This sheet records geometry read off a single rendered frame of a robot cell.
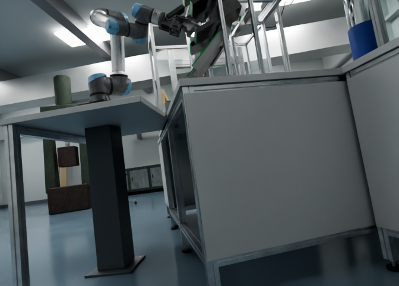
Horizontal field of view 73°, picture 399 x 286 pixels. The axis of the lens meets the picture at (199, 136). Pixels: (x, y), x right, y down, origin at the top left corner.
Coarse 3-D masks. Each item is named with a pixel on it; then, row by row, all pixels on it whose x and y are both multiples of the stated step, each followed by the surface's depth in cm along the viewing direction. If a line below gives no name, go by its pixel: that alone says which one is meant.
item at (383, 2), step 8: (384, 0) 109; (392, 0) 105; (384, 8) 109; (392, 8) 106; (384, 16) 110; (392, 16) 106; (384, 24) 110; (392, 24) 107; (384, 32) 110; (392, 32) 107
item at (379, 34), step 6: (372, 0) 113; (372, 6) 113; (372, 12) 113; (378, 12) 111; (372, 18) 114; (378, 18) 111; (378, 24) 111; (378, 30) 111; (378, 36) 112; (384, 36) 110; (378, 42) 112; (384, 42) 110
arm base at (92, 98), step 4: (96, 92) 164; (100, 92) 165; (104, 92) 166; (92, 96) 164; (96, 96) 163; (100, 96) 164; (104, 96) 166; (108, 96) 168; (92, 100) 163; (108, 100) 166
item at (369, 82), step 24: (384, 48) 98; (360, 72) 111; (384, 72) 100; (360, 96) 111; (384, 96) 101; (360, 120) 113; (384, 120) 102; (360, 144) 114; (384, 144) 103; (384, 168) 104; (384, 192) 105; (384, 216) 107; (384, 240) 109
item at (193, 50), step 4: (212, 36) 156; (204, 40) 155; (208, 40) 159; (192, 44) 153; (200, 44) 156; (204, 44) 160; (192, 48) 155; (196, 48) 158; (200, 48) 162; (204, 48) 166; (192, 52) 161; (196, 52) 164
